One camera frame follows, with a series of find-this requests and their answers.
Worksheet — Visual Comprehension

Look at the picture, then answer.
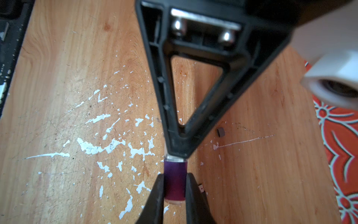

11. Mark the grey usb cap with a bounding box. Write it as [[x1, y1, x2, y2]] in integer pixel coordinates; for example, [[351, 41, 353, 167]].
[[216, 127, 226, 138]]

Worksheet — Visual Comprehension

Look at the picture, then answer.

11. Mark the purple usb drive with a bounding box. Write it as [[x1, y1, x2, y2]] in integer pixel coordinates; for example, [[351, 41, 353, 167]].
[[164, 158, 187, 204]]

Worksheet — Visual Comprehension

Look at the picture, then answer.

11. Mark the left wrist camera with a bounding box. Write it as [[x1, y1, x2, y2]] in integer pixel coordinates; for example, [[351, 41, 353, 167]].
[[301, 50, 358, 111]]

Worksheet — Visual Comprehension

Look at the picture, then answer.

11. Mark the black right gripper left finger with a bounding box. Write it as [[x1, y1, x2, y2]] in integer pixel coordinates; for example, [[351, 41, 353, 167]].
[[136, 174, 164, 224]]

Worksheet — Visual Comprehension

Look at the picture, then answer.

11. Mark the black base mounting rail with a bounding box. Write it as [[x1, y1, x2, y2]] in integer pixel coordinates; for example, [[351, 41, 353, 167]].
[[1, 0, 35, 113]]

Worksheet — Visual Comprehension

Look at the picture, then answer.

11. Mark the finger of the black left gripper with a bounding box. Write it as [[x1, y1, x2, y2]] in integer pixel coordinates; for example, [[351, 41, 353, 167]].
[[135, 1, 294, 158]]

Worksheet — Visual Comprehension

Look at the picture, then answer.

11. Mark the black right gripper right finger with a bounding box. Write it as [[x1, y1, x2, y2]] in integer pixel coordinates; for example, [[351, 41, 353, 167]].
[[186, 173, 216, 224]]

